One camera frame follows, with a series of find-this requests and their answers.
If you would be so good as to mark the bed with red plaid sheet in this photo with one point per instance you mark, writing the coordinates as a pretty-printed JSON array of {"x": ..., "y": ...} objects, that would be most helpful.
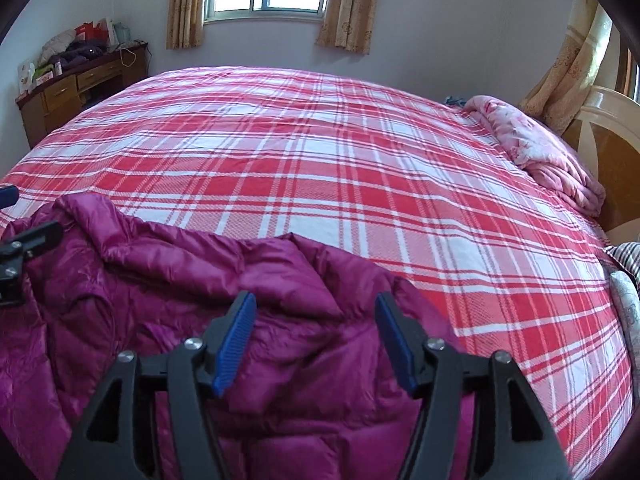
[{"x": 325, "y": 160}]

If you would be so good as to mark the magenta quilted down jacket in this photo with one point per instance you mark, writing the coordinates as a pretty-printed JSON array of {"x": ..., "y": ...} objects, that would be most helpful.
[{"x": 150, "y": 285}]

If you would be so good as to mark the blue cloth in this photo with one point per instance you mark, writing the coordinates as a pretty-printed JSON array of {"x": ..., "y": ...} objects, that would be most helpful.
[{"x": 454, "y": 101}]

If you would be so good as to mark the striped pillow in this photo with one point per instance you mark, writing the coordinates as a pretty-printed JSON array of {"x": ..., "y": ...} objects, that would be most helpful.
[{"x": 625, "y": 255}]

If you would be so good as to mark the pink folded blanket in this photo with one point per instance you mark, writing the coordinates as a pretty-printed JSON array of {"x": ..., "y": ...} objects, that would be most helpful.
[{"x": 540, "y": 155}]

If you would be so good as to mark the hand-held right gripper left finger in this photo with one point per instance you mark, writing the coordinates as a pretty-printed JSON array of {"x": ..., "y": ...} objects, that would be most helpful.
[{"x": 235, "y": 345}]

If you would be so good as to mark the white printed box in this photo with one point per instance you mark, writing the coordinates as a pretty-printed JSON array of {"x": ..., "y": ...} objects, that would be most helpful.
[{"x": 26, "y": 77}]

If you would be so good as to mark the red gift bag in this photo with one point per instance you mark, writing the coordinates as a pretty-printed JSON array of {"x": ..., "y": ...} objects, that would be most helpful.
[{"x": 95, "y": 32}]

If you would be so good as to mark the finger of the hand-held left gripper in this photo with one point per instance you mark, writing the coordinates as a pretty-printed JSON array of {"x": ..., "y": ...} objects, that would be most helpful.
[
  {"x": 30, "y": 242},
  {"x": 7, "y": 196}
]

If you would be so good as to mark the cream wooden headboard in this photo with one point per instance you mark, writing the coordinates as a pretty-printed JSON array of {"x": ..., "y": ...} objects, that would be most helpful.
[{"x": 600, "y": 130}]

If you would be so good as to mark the large window beside headboard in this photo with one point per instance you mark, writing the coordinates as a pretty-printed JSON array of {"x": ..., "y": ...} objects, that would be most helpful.
[{"x": 631, "y": 75}]

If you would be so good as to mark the pile of dark clothes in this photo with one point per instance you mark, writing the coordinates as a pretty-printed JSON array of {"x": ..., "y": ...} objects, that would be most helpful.
[{"x": 77, "y": 55}]

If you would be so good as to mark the beige patterned curtain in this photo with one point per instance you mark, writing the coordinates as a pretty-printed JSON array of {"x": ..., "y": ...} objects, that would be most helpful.
[
  {"x": 185, "y": 5},
  {"x": 350, "y": 10}
]

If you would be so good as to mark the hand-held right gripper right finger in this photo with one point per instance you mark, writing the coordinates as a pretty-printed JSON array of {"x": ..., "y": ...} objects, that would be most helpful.
[{"x": 397, "y": 345}]

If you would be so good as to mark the grey floral pillow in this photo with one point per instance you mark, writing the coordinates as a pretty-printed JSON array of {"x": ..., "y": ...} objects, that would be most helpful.
[{"x": 627, "y": 310}]

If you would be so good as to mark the yellow floral curtain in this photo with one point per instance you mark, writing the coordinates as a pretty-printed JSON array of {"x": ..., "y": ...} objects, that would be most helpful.
[{"x": 575, "y": 70}]

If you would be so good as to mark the brown wooden desk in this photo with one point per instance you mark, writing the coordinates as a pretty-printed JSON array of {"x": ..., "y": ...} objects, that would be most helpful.
[{"x": 60, "y": 105}]

